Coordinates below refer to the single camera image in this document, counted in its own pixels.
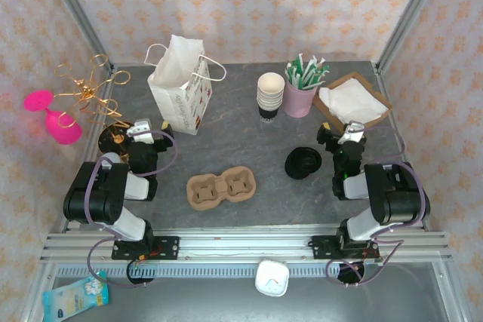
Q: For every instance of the white printed paper gift bag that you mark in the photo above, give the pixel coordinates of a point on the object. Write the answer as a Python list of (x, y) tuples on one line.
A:
[(177, 73)]

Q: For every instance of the brown pulp cup carrier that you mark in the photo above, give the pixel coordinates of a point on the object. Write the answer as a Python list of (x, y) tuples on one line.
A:
[(217, 186)]

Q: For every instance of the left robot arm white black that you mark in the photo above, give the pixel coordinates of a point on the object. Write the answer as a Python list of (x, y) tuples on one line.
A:
[(94, 194)]

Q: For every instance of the stacked paper coffee cups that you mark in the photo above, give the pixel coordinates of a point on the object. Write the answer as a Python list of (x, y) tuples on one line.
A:
[(271, 92)]

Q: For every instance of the brown cardboard tray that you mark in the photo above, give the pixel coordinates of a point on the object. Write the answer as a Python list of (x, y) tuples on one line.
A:
[(327, 112)]

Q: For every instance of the pink cylindrical holder cup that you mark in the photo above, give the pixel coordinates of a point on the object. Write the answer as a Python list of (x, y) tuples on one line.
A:
[(298, 103)]

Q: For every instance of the white napkin stack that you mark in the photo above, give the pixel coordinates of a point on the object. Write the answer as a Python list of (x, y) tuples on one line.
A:
[(354, 103)]

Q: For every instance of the black cup lids stack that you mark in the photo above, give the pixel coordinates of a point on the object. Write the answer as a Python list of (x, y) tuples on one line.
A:
[(302, 163)]

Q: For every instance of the green white wrapped straws bundle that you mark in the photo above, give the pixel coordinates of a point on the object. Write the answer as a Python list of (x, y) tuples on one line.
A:
[(305, 73)]

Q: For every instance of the pink plastic goblet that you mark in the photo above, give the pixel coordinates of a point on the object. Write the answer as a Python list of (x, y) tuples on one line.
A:
[(62, 129)]

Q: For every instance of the white square gadget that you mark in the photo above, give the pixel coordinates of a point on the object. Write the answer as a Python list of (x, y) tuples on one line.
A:
[(271, 278)]

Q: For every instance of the blue wet wipes packet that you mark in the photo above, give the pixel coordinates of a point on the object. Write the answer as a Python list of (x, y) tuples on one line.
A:
[(75, 295)]

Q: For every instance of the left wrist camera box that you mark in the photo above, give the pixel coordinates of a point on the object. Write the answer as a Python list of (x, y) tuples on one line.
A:
[(139, 129)]

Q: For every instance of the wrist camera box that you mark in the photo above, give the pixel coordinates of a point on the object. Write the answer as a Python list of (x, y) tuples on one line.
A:
[(352, 129), (139, 129)]

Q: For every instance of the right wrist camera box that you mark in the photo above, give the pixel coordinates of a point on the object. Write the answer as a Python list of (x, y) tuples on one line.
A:
[(352, 129)]

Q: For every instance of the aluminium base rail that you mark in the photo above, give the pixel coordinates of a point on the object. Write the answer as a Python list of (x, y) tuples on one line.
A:
[(245, 246)]

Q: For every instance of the aluminium frame post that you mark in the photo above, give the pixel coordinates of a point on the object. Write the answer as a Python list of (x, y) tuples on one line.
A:
[(414, 9), (77, 9)]

